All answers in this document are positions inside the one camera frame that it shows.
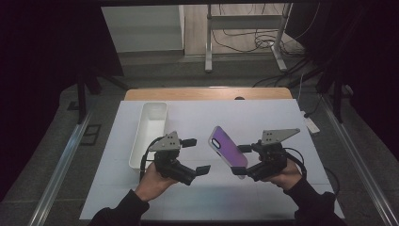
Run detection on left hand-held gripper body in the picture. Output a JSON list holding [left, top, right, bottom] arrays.
[[148, 130, 198, 186]]

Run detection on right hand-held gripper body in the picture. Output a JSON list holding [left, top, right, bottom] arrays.
[[246, 127, 301, 183]]

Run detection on iridescent purple phone case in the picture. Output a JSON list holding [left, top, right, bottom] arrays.
[[208, 125, 249, 180]]

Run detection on white plastic storage bin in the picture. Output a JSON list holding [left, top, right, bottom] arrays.
[[128, 102, 169, 172]]

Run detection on person's right hand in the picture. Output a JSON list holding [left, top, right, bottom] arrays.
[[263, 158, 304, 191]]

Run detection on person's left hand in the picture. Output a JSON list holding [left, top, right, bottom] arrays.
[[134, 161, 179, 202]]

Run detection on white table cover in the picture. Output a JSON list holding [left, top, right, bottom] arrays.
[[79, 99, 345, 221]]

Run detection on wooden table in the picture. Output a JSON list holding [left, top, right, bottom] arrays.
[[123, 87, 294, 102]]

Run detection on white power strip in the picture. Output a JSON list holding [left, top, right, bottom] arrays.
[[300, 109, 321, 135]]

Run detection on black stand leg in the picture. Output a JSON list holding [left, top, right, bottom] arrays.
[[75, 70, 130, 124], [315, 70, 346, 124]]

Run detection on white cabinet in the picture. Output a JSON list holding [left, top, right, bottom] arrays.
[[100, 4, 186, 55]]

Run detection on black curtain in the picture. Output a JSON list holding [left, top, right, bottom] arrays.
[[0, 0, 124, 202], [286, 0, 399, 152]]

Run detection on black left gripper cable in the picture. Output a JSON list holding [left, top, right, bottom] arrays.
[[138, 137, 165, 182]]

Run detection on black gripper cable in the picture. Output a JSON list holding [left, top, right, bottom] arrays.
[[282, 146, 342, 196], [138, 137, 165, 182]]

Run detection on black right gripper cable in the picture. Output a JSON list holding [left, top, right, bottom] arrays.
[[282, 146, 342, 196]]

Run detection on aluminium floor rail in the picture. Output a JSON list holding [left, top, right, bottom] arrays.
[[27, 111, 92, 226], [320, 93, 399, 226]]

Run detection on tangle of black floor cables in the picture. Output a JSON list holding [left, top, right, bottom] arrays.
[[211, 3, 321, 89]]

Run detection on grey metal stand frame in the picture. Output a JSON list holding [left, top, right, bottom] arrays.
[[203, 2, 294, 74]]

